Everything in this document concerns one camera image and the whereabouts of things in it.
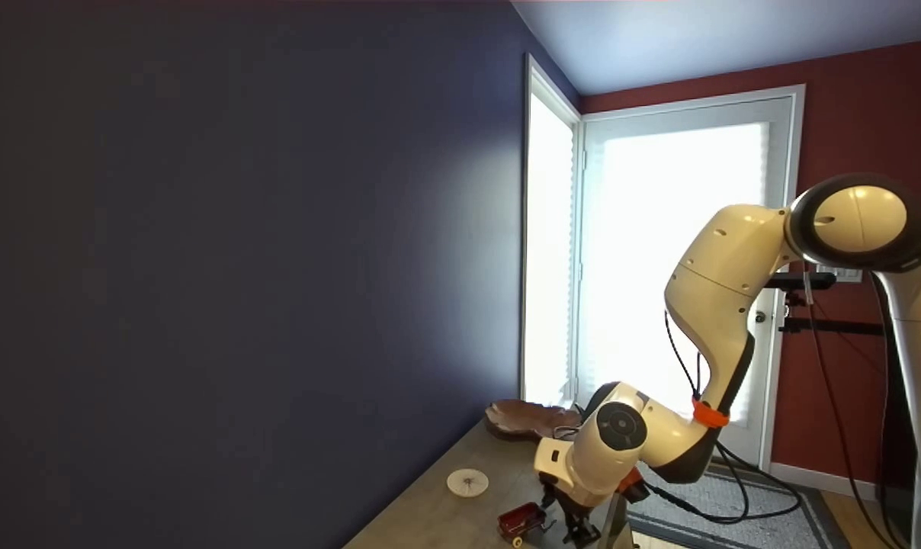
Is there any grey floor mat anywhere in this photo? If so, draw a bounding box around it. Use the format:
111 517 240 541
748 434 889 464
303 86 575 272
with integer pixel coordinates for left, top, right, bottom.
627 460 848 549

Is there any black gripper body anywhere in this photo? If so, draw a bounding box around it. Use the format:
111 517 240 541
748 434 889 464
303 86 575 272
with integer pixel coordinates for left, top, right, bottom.
541 473 627 534

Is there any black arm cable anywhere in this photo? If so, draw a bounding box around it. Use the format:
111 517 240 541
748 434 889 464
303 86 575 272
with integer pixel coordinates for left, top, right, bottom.
639 307 825 529

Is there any white framed window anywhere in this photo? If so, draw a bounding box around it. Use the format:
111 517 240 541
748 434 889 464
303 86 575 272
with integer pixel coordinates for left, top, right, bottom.
520 54 585 408

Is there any white round disc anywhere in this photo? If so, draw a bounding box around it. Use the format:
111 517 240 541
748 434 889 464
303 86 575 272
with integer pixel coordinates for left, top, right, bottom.
444 468 490 499

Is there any white glass door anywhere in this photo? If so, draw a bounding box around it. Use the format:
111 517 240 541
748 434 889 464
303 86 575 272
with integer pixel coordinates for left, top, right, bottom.
575 86 808 473

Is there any red toy cart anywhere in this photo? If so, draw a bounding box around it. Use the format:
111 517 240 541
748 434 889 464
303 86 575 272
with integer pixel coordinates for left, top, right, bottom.
497 499 545 547

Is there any black camera stand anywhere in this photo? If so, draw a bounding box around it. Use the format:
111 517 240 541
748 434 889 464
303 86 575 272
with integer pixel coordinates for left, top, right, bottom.
764 266 889 343

